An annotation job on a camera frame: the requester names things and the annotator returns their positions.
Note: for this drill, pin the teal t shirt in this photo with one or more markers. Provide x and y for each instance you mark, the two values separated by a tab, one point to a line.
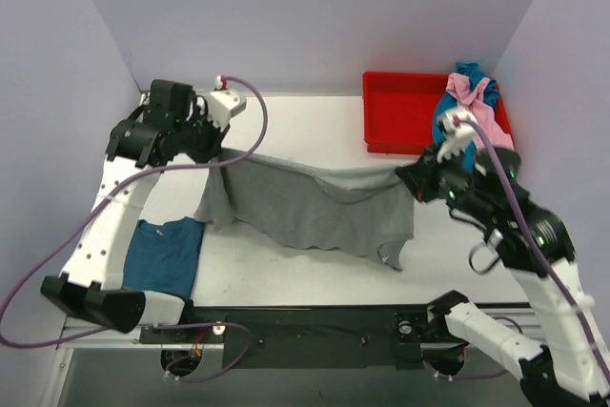
447	102

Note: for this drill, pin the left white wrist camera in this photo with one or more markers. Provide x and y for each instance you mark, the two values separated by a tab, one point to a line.
223	106

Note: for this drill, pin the folded dark blue t shirt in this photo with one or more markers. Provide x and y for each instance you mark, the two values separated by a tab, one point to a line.
164	258

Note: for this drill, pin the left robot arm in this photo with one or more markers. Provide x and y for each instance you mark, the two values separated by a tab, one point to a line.
172	119

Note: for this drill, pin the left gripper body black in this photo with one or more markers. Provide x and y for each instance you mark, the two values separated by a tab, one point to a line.
208	141

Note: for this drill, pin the grey t shirt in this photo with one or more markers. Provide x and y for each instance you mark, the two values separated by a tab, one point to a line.
366	212

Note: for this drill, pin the pink t shirt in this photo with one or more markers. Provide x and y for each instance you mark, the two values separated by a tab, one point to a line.
458	86

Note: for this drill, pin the red plastic bin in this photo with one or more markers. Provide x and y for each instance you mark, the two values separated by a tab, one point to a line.
399	109

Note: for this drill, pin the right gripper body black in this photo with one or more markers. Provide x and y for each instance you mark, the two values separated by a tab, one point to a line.
421	177

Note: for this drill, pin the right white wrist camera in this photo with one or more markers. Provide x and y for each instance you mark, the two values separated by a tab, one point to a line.
458	133

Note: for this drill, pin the aluminium front rail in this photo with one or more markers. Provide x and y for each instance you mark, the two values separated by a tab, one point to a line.
80	337

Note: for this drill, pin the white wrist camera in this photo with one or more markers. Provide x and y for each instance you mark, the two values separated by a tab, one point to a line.
223	106
458	133

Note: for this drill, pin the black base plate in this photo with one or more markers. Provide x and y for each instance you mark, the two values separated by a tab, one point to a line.
317	337

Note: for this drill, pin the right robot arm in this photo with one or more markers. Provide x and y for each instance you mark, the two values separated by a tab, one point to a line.
564	369

